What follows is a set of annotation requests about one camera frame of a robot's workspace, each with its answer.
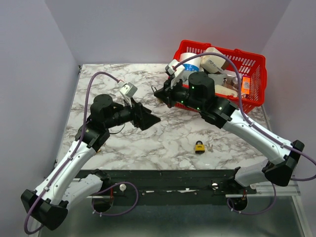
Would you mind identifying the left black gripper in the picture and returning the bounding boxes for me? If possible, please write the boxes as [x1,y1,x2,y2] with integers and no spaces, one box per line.
[105,96,161,130]

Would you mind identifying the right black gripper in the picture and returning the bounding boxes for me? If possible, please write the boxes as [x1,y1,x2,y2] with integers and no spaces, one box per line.
[154,75,203,112]

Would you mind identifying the yellow padlock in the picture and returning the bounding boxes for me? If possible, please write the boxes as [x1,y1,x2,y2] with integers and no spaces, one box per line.
[195,141,205,154]

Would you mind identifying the silver keys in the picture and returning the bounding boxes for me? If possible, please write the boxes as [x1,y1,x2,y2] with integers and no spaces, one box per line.
[206,145,214,152]

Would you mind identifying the small brass long-shackle padlock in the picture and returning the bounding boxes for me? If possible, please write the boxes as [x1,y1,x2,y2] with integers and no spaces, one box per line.
[151,85,163,104]

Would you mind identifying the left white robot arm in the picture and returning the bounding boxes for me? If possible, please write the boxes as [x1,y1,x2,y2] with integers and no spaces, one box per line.
[21,94,160,231]

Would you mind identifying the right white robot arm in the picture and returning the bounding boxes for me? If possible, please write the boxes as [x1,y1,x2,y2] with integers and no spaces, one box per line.
[154,72,304,194]

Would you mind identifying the white tape roll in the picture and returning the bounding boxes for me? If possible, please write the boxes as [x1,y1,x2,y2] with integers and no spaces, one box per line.
[180,52,203,84]

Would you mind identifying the beige bottle in basket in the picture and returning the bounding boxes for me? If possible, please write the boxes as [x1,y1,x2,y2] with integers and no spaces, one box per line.
[215,85,238,97]

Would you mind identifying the beige foam roll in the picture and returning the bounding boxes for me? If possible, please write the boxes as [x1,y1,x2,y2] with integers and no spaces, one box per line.
[200,55,229,74]

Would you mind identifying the metal can in basket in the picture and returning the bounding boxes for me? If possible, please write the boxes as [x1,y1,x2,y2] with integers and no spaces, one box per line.
[231,77,238,86]

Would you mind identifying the orange small box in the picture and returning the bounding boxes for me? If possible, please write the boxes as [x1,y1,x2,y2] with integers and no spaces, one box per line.
[241,76,250,95]

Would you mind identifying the red plastic basket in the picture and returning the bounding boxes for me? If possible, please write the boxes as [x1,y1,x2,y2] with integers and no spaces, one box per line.
[174,40,267,113]

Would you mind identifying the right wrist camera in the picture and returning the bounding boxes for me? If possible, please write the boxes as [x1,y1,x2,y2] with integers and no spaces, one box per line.
[165,59,185,89]

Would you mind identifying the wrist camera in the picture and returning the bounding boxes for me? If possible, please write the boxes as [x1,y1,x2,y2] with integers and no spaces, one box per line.
[119,82,138,102]
[165,59,185,89]

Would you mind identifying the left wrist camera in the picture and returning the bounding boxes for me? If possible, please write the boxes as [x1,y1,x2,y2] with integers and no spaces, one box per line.
[119,82,138,102]

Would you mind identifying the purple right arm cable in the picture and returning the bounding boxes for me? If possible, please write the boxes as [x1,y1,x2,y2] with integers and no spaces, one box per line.
[172,52,316,215]

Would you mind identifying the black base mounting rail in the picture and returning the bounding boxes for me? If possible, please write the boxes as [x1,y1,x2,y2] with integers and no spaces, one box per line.
[49,161,262,207]

